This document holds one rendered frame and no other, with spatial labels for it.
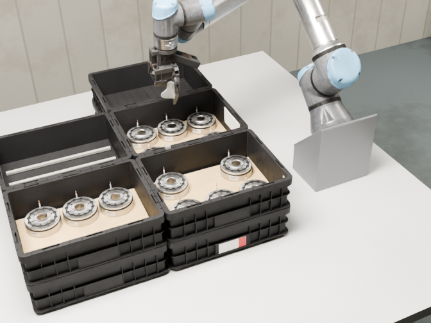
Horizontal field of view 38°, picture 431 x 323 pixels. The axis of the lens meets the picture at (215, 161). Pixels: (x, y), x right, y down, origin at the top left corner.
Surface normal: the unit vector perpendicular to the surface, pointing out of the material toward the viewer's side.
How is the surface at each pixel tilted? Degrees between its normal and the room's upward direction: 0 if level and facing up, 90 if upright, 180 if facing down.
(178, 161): 90
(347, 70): 53
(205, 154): 90
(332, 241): 0
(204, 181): 0
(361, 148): 90
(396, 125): 0
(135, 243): 90
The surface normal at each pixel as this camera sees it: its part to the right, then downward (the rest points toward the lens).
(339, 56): 0.35, -0.07
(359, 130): 0.42, 0.53
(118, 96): -0.02, -0.80
